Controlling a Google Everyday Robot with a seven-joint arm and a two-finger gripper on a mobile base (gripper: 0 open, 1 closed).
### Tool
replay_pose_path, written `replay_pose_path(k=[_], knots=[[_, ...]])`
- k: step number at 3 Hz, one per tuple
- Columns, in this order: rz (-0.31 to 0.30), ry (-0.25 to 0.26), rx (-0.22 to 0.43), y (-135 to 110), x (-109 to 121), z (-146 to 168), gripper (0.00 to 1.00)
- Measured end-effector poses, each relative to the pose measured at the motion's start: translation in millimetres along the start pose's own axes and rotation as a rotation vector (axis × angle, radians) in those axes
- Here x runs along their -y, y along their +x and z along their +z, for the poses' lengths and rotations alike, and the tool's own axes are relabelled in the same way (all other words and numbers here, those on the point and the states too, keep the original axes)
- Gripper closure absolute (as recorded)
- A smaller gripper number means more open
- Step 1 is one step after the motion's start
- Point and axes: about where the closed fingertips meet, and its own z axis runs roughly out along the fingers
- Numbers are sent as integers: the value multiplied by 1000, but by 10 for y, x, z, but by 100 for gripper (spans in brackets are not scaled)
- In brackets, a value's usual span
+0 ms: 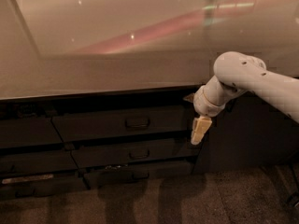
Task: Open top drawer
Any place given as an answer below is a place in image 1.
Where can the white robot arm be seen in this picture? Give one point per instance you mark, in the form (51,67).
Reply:
(234,74)

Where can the dark drawer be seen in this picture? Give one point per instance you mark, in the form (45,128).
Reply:
(136,172)
(40,185)
(115,123)
(27,132)
(37,162)
(151,150)

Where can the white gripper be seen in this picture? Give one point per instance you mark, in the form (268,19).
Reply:
(205,107)

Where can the dark right cabinet door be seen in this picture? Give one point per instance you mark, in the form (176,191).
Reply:
(248,133)

